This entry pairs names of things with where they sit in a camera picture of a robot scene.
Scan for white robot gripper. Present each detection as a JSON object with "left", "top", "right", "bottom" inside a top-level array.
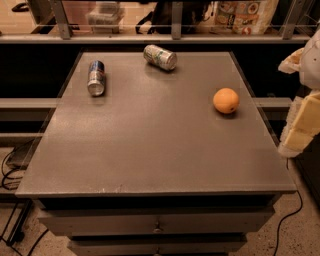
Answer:
[{"left": 278, "top": 30, "right": 320, "bottom": 158}]

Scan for orange fruit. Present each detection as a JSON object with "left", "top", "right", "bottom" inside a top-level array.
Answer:
[{"left": 213, "top": 88, "right": 239, "bottom": 114}]

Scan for green silver soda can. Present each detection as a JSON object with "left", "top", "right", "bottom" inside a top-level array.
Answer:
[{"left": 143, "top": 45, "right": 177, "bottom": 71}]

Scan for blue silver redbull can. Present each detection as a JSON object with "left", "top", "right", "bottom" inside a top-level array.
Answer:
[{"left": 87, "top": 60, "right": 106, "bottom": 97}]

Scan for colourful snack bag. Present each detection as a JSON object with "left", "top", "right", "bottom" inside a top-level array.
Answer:
[{"left": 211, "top": 0, "right": 279, "bottom": 35}]

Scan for upper grey drawer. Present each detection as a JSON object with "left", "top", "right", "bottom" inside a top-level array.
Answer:
[{"left": 38, "top": 207, "right": 274, "bottom": 237}]

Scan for grey drawer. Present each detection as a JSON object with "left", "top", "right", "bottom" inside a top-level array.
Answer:
[
  {"left": 68, "top": 236, "right": 247, "bottom": 256},
  {"left": 38, "top": 207, "right": 274, "bottom": 237}
]

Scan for black bag on shelf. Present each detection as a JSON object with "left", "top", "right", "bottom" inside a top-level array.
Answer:
[{"left": 135, "top": 0, "right": 211, "bottom": 34}]

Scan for grey drawer cabinet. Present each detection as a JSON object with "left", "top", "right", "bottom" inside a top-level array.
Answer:
[{"left": 17, "top": 52, "right": 295, "bottom": 242}]

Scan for clear plastic container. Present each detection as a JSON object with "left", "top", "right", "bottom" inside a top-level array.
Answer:
[{"left": 86, "top": 1, "right": 124, "bottom": 34}]

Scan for lower grey drawer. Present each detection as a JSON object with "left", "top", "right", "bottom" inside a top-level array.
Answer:
[{"left": 68, "top": 236, "right": 247, "bottom": 256}]

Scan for black cable on right floor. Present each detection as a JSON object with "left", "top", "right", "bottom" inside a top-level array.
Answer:
[{"left": 272, "top": 158, "right": 304, "bottom": 256}]

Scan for grey metal shelf rail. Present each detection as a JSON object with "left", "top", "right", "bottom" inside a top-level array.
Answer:
[{"left": 0, "top": 0, "right": 320, "bottom": 44}]

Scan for black cables on left floor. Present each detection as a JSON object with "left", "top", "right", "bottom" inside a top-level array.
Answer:
[{"left": 0, "top": 139, "right": 50, "bottom": 256}]

